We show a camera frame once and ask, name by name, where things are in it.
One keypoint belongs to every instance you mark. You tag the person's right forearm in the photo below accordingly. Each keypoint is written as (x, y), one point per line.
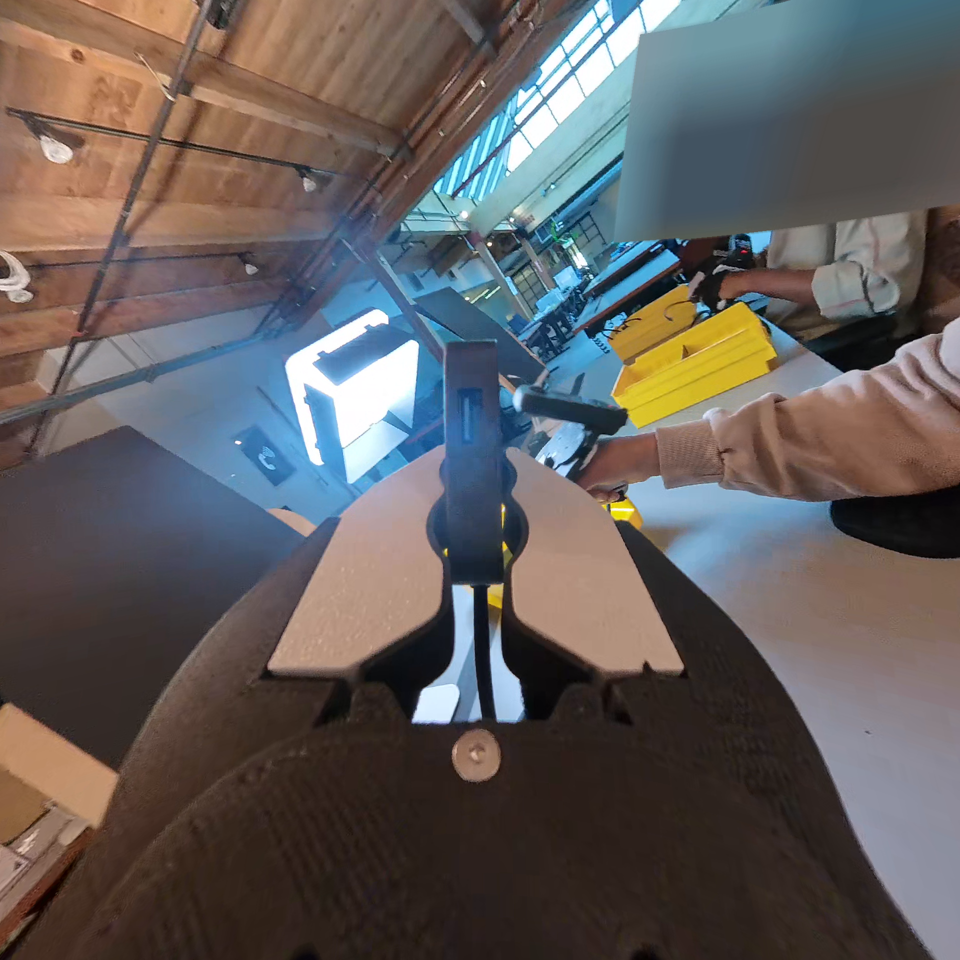
(825, 428)

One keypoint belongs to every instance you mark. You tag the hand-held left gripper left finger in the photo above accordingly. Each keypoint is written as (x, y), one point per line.
(360, 593)

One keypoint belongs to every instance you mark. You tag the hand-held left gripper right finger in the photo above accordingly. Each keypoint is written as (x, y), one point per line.
(593, 593)

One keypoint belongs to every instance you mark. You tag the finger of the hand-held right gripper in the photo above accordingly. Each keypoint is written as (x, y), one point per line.
(570, 453)

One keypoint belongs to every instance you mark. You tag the bright white panel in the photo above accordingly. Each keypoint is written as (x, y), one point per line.
(353, 390)

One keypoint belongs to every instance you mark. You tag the shallow yellow parts bin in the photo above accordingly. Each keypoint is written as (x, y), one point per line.
(653, 318)
(698, 368)

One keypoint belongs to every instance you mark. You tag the black hdmi adapter box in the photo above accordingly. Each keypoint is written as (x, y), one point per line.
(473, 480)

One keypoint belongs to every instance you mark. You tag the person's right hand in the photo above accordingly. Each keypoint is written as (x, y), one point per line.
(623, 465)

